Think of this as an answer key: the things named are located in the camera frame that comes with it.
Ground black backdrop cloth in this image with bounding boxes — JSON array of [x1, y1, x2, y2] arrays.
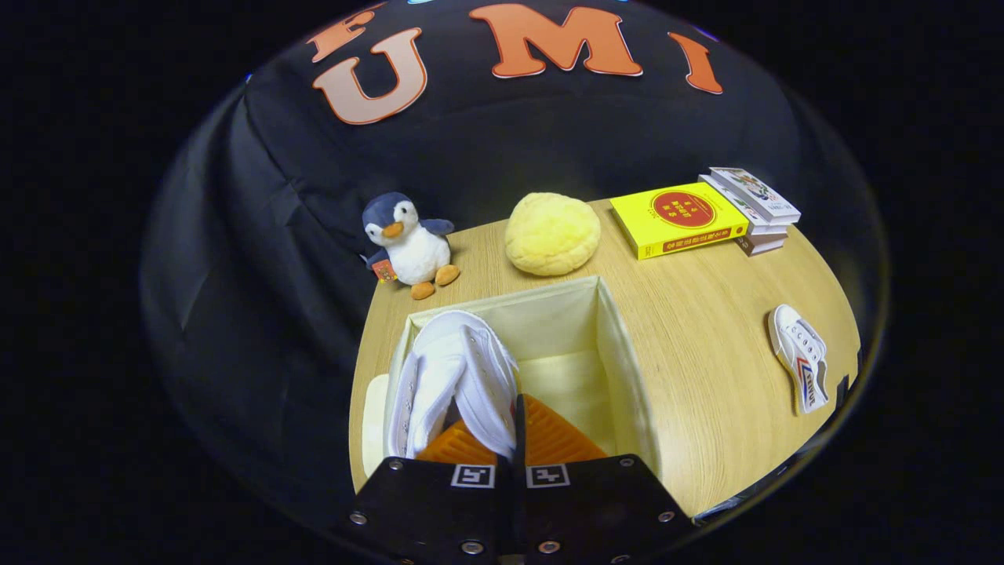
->
[[140, 0, 889, 544]]

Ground yellow book with red circle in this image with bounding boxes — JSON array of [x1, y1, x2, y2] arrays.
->
[[609, 181, 751, 261]]

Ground beige fabric storage box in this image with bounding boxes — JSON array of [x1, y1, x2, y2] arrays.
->
[[360, 274, 664, 480]]

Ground white book with pale spine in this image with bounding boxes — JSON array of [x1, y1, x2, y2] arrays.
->
[[697, 173, 790, 237]]

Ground penguin plush toy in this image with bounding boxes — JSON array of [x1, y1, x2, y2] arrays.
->
[[360, 191, 463, 301]]

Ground book with pinkish cover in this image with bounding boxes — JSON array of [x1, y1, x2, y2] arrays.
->
[[735, 231, 788, 258]]

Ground white canvas shoe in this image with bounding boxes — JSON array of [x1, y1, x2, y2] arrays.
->
[[766, 303, 831, 417], [386, 309, 521, 461]]

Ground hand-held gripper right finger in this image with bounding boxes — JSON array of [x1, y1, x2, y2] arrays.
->
[[513, 393, 697, 565]]

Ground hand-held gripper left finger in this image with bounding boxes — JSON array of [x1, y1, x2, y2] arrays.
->
[[347, 420, 517, 565]]

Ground yellow round plush bun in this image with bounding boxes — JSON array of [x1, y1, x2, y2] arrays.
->
[[504, 191, 603, 278]]

